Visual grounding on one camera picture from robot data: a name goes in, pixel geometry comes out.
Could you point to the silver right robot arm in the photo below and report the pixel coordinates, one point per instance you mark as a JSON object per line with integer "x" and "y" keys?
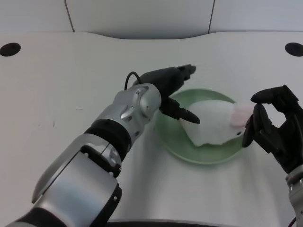
{"x": 296, "y": 196}

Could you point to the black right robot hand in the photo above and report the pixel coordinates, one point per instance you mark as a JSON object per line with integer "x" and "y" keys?
{"x": 286, "y": 139}

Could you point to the white plush rabbit doll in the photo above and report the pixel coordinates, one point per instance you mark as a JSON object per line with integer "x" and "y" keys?
{"x": 213, "y": 125}

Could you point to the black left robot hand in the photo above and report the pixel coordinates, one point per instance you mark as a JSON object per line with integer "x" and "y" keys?
{"x": 165, "y": 80}

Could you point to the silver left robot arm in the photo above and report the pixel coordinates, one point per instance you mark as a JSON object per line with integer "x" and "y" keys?
{"x": 82, "y": 177}

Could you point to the green round plate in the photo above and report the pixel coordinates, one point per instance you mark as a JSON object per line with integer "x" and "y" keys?
{"x": 180, "y": 146}

